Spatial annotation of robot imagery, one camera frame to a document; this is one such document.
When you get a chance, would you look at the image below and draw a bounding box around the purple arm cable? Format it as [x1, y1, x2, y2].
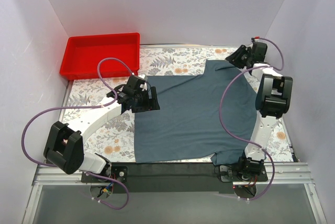
[22, 57, 136, 211]
[219, 37, 285, 201]

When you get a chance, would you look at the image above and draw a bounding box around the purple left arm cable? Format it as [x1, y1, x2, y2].
[22, 57, 136, 211]

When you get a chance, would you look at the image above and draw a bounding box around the floral patterned table mat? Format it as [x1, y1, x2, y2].
[52, 47, 294, 164]

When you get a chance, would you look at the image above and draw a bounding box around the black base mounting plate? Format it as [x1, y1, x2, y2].
[81, 162, 269, 196]

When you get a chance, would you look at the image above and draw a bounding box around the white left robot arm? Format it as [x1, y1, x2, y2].
[43, 75, 160, 177]

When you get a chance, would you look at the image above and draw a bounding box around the red plastic tray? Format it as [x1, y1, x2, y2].
[60, 32, 140, 81]

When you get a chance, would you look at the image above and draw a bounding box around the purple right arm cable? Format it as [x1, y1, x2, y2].
[219, 37, 285, 201]

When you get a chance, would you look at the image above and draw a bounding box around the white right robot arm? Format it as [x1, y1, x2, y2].
[220, 37, 293, 184]

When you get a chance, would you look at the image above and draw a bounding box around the blue-grey t-shirt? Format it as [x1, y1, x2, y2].
[134, 60, 256, 165]

